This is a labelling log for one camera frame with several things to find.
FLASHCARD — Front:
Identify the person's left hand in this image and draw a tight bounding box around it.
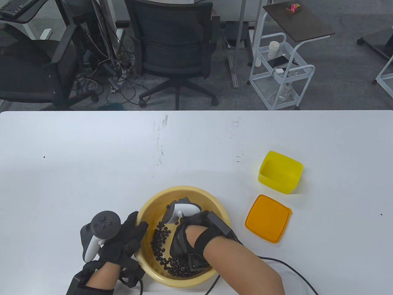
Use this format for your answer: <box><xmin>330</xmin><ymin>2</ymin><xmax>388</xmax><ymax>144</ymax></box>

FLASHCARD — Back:
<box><xmin>81</xmin><ymin>211</ymin><xmax>149</xmax><ymax>288</ymax></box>

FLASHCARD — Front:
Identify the person's right hand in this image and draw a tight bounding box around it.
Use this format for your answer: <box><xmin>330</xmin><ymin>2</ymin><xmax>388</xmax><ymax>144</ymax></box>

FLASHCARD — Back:
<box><xmin>169</xmin><ymin>210</ymin><xmax>215</xmax><ymax>271</ymax></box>

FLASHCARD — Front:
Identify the pile of coffee beans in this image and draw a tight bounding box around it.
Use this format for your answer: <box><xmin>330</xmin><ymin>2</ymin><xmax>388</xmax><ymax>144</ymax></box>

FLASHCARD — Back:
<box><xmin>151</xmin><ymin>221</ymin><xmax>204</xmax><ymax>277</ymax></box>

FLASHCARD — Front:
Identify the gray hand controller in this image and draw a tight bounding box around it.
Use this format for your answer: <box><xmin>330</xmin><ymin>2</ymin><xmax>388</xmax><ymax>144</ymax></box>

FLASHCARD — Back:
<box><xmin>80</xmin><ymin>210</ymin><xmax>121</xmax><ymax>263</ymax></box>
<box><xmin>162</xmin><ymin>198</ymin><xmax>202</xmax><ymax>225</ymax></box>

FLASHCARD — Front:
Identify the yellow plastic basin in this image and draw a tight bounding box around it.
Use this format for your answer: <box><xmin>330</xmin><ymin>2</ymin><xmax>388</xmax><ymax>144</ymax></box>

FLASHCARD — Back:
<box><xmin>135</xmin><ymin>186</ymin><xmax>231</xmax><ymax>288</ymax></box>

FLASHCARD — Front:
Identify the orange plastic lid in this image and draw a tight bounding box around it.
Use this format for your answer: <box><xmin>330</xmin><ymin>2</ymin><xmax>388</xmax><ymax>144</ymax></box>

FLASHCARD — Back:
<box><xmin>245</xmin><ymin>195</ymin><xmax>292</xmax><ymax>244</ymax></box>

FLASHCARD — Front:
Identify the yellow plastic container box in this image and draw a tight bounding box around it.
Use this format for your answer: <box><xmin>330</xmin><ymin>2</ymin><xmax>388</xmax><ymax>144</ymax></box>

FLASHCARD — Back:
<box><xmin>258</xmin><ymin>151</ymin><xmax>304</xmax><ymax>195</ymax></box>

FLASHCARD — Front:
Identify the person's left forearm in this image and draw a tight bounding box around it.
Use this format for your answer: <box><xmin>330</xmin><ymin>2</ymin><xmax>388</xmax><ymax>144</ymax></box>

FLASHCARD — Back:
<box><xmin>84</xmin><ymin>261</ymin><xmax>121</xmax><ymax>295</ymax></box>

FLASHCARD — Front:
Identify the person's right forearm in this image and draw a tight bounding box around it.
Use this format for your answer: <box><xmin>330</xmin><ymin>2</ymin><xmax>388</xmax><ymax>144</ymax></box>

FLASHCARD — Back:
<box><xmin>186</xmin><ymin>225</ymin><xmax>286</xmax><ymax>295</ymax></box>

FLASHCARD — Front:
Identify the black right wrist sensor box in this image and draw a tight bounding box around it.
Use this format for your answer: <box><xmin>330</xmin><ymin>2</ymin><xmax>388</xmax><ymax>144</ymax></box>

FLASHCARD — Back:
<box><xmin>206</xmin><ymin>212</ymin><xmax>238</xmax><ymax>240</ymax></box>

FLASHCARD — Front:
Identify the black wrist sensor box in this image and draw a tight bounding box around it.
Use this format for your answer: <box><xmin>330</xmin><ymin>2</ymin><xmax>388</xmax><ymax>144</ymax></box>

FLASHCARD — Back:
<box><xmin>66</xmin><ymin>273</ymin><xmax>90</xmax><ymax>295</ymax></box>
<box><xmin>206</xmin><ymin>212</ymin><xmax>238</xmax><ymax>240</ymax></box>

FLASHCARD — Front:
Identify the black left wrist sensor box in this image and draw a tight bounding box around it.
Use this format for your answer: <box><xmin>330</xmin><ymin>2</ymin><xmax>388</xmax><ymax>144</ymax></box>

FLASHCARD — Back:
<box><xmin>66</xmin><ymin>273</ymin><xmax>90</xmax><ymax>295</ymax></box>

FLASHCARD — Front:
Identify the black padded office chair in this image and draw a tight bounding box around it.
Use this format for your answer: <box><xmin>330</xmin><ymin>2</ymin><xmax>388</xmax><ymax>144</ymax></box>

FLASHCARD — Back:
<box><xmin>0</xmin><ymin>23</ymin><xmax>99</xmax><ymax>110</ymax></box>

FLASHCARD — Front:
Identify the black mesh office chair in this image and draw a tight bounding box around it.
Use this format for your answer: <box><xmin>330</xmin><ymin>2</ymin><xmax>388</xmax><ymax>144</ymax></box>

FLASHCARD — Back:
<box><xmin>124</xmin><ymin>0</ymin><xmax>221</xmax><ymax>110</ymax></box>

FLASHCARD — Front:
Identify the black phone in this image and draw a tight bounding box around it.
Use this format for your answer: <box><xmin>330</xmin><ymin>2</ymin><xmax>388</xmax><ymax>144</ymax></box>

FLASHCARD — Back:
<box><xmin>267</xmin><ymin>56</ymin><xmax>298</xmax><ymax>67</ymax></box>

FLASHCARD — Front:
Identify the black computer tower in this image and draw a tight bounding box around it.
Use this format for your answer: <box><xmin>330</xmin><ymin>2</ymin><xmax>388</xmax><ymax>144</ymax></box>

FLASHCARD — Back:
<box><xmin>60</xmin><ymin>0</ymin><xmax>117</xmax><ymax>62</ymax></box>

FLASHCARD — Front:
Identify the white rolling cart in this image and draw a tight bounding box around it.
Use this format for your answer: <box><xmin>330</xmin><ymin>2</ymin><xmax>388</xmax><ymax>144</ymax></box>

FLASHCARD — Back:
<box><xmin>248</xmin><ymin>32</ymin><xmax>316</xmax><ymax>110</ymax></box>

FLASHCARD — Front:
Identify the gray desk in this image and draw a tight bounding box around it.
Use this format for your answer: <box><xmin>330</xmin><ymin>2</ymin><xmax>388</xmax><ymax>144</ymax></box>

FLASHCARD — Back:
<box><xmin>0</xmin><ymin>0</ymin><xmax>47</xmax><ymax>40</ymax></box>

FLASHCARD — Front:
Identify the dark top side table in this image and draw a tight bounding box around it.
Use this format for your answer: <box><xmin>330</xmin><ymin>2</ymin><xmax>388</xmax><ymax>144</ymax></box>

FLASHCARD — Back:
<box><xmin>252</xmin><ymin>0</ymin><xmax>335</xmax><ymax>68</ymax></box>

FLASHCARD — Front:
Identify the black keyboard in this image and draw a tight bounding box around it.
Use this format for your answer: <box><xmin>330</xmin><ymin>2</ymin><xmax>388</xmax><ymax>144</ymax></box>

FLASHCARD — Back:
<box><xmin>0</xmin><ymin>0</ymin><xmax>31</xmax><ymax>17</ymax></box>

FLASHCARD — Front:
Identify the dark rolling platform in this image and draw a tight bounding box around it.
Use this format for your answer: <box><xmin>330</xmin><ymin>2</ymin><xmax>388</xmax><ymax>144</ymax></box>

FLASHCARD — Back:
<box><xmin>357</xmin><ymin>27</ymin><xmax>393</xmax><ymax>59</ymax></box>

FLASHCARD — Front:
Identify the black cable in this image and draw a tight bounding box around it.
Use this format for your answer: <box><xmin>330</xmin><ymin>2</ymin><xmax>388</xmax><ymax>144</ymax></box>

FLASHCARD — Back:
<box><xmin>204</xmin><ymin>237</ymin><xmax>320</xmax><ymax>295</ymax></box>

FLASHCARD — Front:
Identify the tangle of cables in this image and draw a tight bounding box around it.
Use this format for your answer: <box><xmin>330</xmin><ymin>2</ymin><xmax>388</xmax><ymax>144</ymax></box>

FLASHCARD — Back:
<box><xmin>74</xmin><ymin>31</ymin><xmax>148</xmax><ymax>105</ymax></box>

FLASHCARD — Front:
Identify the aluminium post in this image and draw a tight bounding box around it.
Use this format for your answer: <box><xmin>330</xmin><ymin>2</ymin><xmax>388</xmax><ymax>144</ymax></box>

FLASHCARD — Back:
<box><xmin>227</xmin><ymin>0</ymin><xmax>249</xmax><ymax>89</ymax></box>

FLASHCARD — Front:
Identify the white metal frame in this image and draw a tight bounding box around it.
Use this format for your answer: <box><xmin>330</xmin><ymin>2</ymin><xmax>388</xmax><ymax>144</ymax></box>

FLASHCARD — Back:
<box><xmin>372</xmin><ymin>57</ymin><xmax>393</xmax><ymax>99</ymax></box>

